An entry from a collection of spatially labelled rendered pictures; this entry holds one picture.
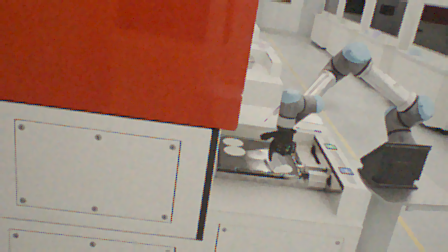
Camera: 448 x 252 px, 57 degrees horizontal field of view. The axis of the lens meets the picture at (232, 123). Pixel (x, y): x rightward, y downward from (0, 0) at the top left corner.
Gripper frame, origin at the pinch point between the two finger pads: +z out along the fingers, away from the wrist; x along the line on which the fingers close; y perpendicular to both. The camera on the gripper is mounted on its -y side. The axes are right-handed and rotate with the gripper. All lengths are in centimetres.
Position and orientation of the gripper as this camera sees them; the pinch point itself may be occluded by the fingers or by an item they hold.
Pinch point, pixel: (272, 166)
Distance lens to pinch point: 182.0
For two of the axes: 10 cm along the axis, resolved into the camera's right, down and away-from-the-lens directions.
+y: 7.1, 3.4, -6.2
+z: -1.5, 9.3, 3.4
